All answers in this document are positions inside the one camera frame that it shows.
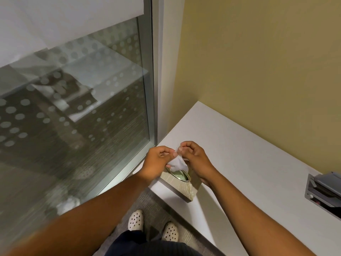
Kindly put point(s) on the beige patterned tissue box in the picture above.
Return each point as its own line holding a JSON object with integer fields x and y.
{"x": 186, "y": 187}

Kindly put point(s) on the person's right hand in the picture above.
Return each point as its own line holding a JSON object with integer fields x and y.
{"x": 198, "y": 162}

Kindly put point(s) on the grey metal window frame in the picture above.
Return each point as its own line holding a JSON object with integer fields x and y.
{"x": 159, "y": 77}

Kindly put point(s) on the white perforated right shoe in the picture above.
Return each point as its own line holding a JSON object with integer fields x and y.
{"x": 170, "y": 231}

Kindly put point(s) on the person's left forearm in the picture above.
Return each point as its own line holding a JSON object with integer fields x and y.
{"x": 80, "y": 215}

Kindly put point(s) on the person's left thumb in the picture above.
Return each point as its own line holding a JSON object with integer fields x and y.
{"x": 167, "y": 157}

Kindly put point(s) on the dotted glass window pane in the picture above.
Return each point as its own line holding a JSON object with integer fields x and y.
{"x": 80, "y": 109}

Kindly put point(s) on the white roller window blind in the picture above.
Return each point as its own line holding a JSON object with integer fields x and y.
{"x": 61, "y": 21}

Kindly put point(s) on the white perforated shoe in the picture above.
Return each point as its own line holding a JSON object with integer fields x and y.
{"x": 135, "y": 219}
{"x": 170, "y": 231}

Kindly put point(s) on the white paper tissue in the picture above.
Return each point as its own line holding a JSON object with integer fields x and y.
{"x": 177, "y": 163}

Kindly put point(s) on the person's left hand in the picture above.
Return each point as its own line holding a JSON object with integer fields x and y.
{"x": 151, "y": 163}

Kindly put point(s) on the white perforated left shoe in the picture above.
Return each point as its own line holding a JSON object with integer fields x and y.
{"x": 135, "y": 219}

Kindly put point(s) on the dark navy trousers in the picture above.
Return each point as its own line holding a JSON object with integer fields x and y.
{"x": 154, "y": 246}

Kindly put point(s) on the person's right forearm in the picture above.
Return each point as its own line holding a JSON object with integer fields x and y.
{"x": 255, "y": 218}

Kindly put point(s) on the person's right thumb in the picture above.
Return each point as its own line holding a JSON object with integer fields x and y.
{"x": 181, "y": 150}

